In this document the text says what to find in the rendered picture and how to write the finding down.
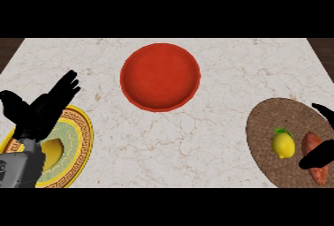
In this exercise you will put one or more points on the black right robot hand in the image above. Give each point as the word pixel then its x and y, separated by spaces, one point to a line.
pixel 321 154

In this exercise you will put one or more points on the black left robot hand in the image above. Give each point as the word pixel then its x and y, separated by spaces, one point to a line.
pixel 43 109

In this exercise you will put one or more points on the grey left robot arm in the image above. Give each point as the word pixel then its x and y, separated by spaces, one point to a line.
pixel 19 167

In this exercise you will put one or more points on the orange sweet potato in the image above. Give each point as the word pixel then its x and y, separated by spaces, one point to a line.
pixel 310 141

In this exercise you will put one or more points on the brown woven placemat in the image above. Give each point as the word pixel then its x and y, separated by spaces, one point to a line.
pixel 278 123

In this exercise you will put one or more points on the red bowl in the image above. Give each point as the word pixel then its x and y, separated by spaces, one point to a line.
pixel 160 77

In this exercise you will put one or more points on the yellow lemon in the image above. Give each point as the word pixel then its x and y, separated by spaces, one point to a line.
pixel 282 144

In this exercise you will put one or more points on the yellow patterned plate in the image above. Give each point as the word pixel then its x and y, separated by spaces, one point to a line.
pixel 74 141

